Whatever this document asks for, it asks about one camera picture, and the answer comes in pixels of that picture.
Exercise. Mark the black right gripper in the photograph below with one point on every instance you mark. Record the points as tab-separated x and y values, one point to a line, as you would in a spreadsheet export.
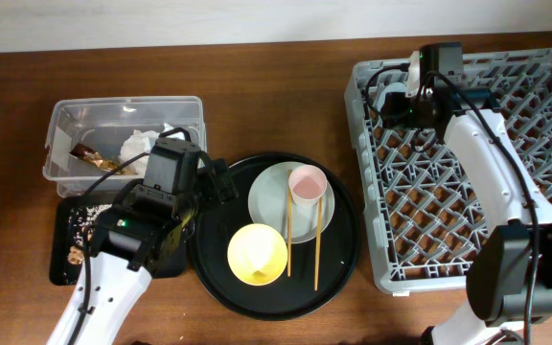
391	112

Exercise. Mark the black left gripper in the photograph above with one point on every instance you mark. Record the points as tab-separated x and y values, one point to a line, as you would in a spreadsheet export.
212	193

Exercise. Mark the blue cup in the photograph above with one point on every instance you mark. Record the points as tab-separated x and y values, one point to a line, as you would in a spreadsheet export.
394	87

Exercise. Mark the food scraps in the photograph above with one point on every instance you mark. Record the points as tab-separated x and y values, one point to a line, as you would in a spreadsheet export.
82	218

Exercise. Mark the white napkin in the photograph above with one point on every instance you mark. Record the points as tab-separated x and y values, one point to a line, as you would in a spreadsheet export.
138	142

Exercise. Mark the gold foil wrapper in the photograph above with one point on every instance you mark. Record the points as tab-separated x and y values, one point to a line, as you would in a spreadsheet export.
94	158

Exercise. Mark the yellow bowl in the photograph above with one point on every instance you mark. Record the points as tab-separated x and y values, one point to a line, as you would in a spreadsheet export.
257	254

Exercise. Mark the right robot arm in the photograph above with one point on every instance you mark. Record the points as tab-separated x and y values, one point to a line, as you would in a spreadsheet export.
509	284

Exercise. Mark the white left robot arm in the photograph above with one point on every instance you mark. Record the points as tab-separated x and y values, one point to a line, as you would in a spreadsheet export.
104	295

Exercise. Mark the grey dishwasher rack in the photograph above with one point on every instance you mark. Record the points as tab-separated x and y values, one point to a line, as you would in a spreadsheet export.
424	223

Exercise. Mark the black rectangular tray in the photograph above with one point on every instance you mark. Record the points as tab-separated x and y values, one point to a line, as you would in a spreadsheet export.
62	273

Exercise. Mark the clear plastic bin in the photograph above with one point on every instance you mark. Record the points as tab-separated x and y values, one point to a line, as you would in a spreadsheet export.
103	124

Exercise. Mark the grey plate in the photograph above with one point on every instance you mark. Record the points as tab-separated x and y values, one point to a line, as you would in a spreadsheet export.
267	204

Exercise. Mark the right wooden chopstick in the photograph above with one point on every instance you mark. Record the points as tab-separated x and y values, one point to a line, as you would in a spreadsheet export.
318	243

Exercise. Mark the wooden chopstick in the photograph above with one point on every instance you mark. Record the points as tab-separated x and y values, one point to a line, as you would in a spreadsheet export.
289	226
318	243

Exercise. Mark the pink cup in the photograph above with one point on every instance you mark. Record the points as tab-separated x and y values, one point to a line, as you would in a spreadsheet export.
307	184

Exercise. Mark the left wooden chopstick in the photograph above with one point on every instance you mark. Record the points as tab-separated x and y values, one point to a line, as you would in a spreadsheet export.
289	226

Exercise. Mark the round black tray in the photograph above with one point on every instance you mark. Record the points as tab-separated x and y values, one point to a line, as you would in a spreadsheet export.
289	296

